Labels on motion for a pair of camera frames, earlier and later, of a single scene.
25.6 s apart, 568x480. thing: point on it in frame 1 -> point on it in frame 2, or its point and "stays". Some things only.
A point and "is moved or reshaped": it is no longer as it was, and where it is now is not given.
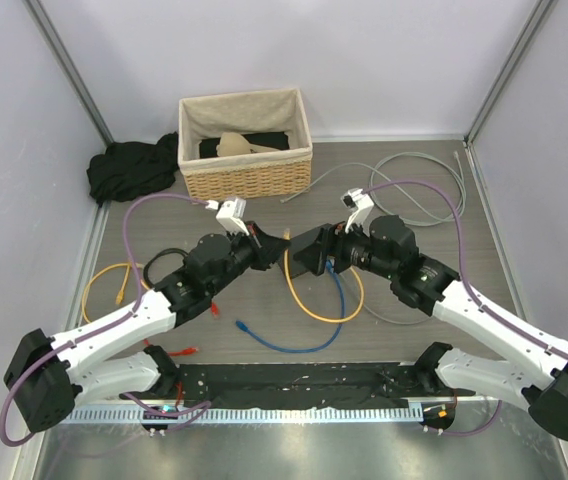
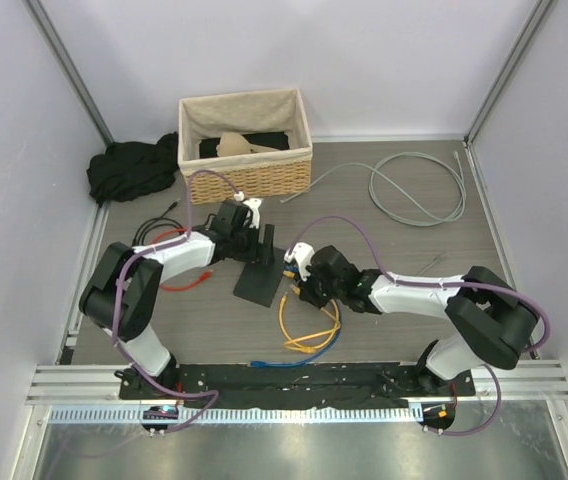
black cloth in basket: (263, 140) stays
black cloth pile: (129, 170) stays
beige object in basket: (233, 143) stays
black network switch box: (296, 244) is moved or reshaped
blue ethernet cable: (245, 328) -> (304, 362)
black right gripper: (314, 256) -> (307, 291)
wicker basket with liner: (265, 174) stays
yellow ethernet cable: (287, 233) -> (310, 343)
